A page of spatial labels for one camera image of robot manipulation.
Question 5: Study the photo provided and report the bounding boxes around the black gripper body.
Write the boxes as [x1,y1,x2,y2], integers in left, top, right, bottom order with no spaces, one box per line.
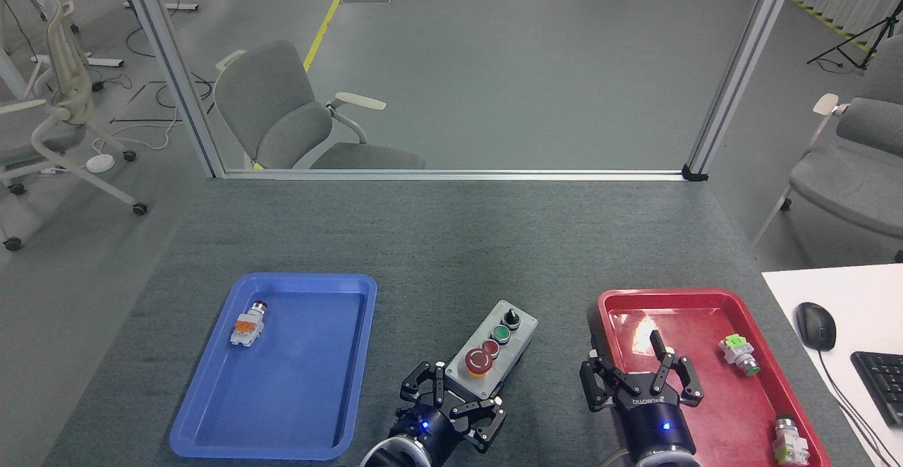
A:
[389,401,471,465]
[614,392,697,461]

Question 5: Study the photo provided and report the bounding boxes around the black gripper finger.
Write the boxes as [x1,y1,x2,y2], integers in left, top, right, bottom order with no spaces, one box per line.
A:
[399,360,448,407]
[449,394,508,454]
[579,350,636,413]
[648,330,705,407]

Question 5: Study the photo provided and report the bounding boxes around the grey control box with buttons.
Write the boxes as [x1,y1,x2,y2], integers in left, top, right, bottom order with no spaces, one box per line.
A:
[444,300,540,401]

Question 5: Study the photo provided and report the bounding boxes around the red plastic tray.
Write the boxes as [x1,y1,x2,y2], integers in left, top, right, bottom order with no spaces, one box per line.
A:
[598,289,832,467]

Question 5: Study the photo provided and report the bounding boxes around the blue plastic tray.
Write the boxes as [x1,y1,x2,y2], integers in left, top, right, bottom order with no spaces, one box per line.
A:
[169,273,377,461]

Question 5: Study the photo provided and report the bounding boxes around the black computer mouse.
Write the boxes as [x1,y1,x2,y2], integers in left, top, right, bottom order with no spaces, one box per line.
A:
[795,302,838,353]

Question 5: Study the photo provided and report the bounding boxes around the black keyboard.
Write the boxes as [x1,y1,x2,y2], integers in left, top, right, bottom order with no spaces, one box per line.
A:
[850,351,903,429]

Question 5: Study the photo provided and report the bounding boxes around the white desk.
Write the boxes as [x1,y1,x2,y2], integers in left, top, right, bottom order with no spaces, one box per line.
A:
[761,264,903,467]

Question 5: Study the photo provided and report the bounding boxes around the grey chair with white armrests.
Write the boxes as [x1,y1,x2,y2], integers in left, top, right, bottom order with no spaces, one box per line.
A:
[214,39,427,171]

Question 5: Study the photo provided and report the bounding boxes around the black tripod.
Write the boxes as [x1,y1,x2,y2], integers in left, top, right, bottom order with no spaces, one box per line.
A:
[806,0,903,72]

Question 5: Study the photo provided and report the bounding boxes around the white mesh office chair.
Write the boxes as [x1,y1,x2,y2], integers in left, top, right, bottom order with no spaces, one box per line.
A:
[0,0,150,253]

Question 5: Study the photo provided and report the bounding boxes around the green push button switch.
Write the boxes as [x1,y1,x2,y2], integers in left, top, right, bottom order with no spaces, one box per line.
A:
[718,334,762,377]

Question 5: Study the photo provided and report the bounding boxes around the black mouse cable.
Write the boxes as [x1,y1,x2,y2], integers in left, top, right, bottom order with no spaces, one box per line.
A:
[817,349,884,467]

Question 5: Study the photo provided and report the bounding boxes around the red push button orange switch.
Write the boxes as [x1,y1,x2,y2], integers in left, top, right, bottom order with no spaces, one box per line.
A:
[229,301,269,348]

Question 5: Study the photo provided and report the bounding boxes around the silver aluminium rail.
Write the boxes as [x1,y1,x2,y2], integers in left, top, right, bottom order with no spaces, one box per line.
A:
[222,169,689,183]

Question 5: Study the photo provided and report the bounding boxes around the grey armchair with white frame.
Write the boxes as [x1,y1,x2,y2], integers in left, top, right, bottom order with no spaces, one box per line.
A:
[749,51,903,264]

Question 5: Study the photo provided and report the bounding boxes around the silver aluminium post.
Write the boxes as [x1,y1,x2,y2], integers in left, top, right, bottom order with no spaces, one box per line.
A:
[684,0,804,176]
[113,0,228,179]

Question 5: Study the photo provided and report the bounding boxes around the white floor cable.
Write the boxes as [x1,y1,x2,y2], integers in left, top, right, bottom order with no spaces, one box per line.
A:
[91,104,186,155]

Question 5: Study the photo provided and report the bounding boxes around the black floor cable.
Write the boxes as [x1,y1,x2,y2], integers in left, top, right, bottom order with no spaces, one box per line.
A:
[109,26,216,123]

